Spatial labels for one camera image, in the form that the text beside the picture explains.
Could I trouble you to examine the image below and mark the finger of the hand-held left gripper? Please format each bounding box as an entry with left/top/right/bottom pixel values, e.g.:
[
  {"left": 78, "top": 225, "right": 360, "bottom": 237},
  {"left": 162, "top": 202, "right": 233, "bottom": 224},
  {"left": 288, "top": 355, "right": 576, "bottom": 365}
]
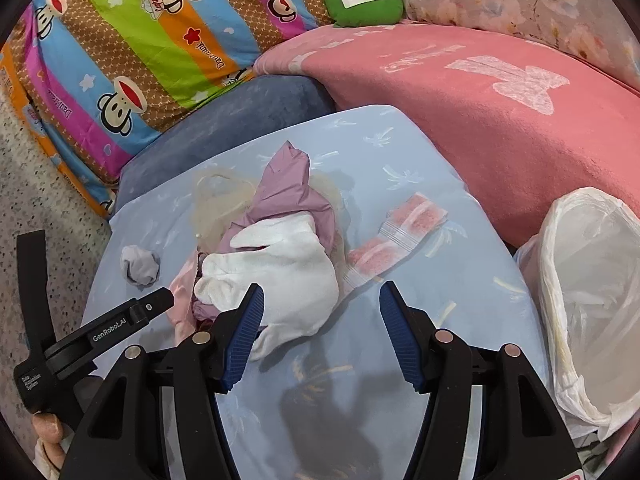
[{"left": 130, "top": 287, "right": 176, "bottom": 324}]

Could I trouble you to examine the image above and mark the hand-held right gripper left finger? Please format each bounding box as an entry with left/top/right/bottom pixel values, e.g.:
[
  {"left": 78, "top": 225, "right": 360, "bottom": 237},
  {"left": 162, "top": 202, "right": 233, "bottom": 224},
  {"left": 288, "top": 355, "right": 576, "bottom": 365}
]
[{"left": 59, "top": 282, "right": 266, "bottom": 480}]

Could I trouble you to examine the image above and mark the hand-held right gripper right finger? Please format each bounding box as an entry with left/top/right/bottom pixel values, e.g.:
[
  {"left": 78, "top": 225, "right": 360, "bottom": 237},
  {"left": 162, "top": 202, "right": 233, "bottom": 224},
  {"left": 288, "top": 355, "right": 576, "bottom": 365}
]
[{"left": 378, "top": 280, "right": 583, "bottom": 480}]

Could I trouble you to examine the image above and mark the grey-white tissue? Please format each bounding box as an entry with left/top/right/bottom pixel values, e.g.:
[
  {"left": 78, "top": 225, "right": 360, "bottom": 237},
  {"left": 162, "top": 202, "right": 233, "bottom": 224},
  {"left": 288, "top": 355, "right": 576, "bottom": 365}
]
[{"left": 120, "top": 245, "right": 161, "bottom": 288}]

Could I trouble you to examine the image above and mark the white cloth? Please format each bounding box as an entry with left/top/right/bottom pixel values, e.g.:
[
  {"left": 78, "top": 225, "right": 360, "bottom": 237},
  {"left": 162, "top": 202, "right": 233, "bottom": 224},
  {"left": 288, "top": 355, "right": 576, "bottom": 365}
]
[{"left": 194, "top": 212, "right": 341, "bottom": 361}]

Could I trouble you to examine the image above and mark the translucent plastic bag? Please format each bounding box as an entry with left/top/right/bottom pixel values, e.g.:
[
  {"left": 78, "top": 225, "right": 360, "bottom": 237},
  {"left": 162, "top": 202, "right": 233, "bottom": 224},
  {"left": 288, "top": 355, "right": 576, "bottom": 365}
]
[{"left": 192, "top": 169, "right": 346, "bottom": 251}]

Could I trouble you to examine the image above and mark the purple plastic bag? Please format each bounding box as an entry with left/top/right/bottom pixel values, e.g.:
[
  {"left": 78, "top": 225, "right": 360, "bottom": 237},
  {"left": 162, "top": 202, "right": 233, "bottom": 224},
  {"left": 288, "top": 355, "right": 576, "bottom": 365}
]
[{"left": 190, "top": 141, "right": 336, "bottom": 326}]

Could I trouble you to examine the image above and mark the white trash bag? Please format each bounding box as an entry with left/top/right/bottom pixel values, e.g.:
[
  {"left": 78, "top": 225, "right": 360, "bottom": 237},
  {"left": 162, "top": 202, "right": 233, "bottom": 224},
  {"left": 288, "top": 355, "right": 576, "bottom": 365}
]
[{"left": 515, "top": 187, "right": 640, "bottom": 456}]

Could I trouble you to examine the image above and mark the person's left hand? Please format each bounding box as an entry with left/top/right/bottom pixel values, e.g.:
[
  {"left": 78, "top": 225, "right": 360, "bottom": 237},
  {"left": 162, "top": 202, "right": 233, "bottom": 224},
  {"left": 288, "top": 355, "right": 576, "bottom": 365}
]
[{"left": 32, "top": 411, "right": 75, "bottom": 479}]

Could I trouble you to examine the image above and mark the light pink plastic wrapper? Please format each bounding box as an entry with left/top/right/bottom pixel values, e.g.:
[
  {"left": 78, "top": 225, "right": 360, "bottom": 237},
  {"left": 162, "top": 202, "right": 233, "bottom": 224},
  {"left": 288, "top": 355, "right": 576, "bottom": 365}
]
[{"left": 169, "top": 255, "right": 211, "bottom": 346}]

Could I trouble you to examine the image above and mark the pink striped zip packet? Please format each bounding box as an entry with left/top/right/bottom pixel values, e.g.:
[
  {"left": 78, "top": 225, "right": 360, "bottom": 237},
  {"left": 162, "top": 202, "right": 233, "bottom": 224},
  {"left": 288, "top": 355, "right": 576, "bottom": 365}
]
[
  {"left": 377, "top": 192, "right": 448, "bottom": 251},
  {"left": 342, "top": 237, "right": 408, "bottom": 291}
]

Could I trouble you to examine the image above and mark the light blue palm-print sheet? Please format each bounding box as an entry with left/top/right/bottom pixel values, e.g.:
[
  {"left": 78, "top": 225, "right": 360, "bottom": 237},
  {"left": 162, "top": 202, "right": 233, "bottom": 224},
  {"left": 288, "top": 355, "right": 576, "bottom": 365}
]
[{"left": 80, "top": 105, "right": 551, "bottom": 480}]

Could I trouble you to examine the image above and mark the grey speckled mat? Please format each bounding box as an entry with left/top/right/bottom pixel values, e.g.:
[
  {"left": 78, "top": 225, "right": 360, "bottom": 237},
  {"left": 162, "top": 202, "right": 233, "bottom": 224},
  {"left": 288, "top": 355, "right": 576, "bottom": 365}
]
[{"left": 0, "top": 85, "right": 118, "bottom": 461}]

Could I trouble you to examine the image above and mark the blue-grey velvet pillow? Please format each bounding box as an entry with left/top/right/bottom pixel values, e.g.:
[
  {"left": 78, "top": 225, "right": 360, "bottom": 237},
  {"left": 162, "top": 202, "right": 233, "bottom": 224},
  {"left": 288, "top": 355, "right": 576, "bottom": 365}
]
[{"left": 116, "top": 76, "right": 337, "bottom": 216}]

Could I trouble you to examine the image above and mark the pink blanket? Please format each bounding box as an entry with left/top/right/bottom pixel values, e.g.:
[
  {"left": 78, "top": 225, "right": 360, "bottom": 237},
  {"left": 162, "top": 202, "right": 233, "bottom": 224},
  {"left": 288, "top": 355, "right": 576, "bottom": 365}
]
[{"left": 254, "top": 22, "right": 640, "bottom": 251}]

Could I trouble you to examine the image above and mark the green plush cushion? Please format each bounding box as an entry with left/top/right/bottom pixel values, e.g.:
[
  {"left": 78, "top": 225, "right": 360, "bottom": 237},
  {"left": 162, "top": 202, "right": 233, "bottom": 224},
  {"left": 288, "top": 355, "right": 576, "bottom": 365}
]
[{"left": 325, "top": 0, "right": 405, "bottom": 28}]

